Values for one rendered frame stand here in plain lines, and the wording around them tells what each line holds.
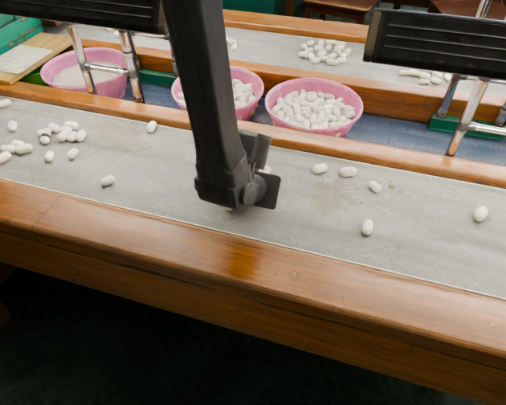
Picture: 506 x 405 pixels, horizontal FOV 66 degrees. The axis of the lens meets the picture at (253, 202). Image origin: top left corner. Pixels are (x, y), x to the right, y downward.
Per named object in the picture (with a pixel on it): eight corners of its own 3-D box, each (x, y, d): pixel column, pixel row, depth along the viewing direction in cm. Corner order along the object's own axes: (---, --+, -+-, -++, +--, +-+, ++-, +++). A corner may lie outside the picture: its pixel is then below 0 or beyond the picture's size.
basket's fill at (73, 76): (104, 114, 117) (99, 97, 113) (42, 103, 122) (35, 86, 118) (140, 79, 133) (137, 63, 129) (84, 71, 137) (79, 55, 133)
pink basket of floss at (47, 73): (144, 103, 123) (138, 75, 117) (55, 123, 115) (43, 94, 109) (126, 67, 140) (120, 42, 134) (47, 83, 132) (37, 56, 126)
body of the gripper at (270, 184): (233, 167, 78) (222, 165, 71) (282, 177, 76) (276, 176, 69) (226, 198, 78) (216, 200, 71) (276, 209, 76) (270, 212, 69)
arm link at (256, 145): (191, 191, 60) (241, 206, 58) (208, 118, 59) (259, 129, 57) (222, 192, 72) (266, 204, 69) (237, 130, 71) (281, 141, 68)
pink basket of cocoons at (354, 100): (350, 167, 101) (357, 137, 94) (252, 149, 107) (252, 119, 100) (361, 113, 119) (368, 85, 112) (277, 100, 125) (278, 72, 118)
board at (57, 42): (10, 85, 113) (9, 81, 113) (-31, 78, 116) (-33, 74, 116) (78, 40, 136) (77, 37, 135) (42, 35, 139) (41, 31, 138)
